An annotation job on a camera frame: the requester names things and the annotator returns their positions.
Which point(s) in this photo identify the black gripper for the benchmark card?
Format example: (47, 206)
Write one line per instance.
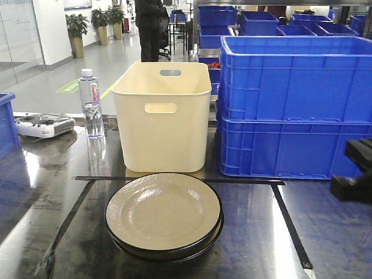
(357, 188)

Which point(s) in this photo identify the beige plate black rim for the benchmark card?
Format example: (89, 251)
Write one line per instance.
(176, 254)
(163, 211)

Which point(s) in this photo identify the lower blue plastic crate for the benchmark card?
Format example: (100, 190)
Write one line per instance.
(286, 149)

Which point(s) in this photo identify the large blue plastic crate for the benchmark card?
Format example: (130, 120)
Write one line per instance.
(296, 78)

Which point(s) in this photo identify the cream plastic bin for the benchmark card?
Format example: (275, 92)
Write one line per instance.
(162, 111)

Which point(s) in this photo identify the black office chair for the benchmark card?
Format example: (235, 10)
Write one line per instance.
(164, 37)

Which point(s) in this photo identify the person in black clothes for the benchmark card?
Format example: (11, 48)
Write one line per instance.
(147, 17)

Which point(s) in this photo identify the clear water bottle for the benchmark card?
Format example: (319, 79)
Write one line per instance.
(91, 104)

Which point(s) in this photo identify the potted plant gold pot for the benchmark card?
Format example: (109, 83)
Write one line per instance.
(115, 18)
(77, 26)
(100, 22)

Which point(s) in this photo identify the white remote controller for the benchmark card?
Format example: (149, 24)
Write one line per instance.
(44, 125)

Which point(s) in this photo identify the blue crate at left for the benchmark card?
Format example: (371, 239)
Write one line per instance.
(9, 136)

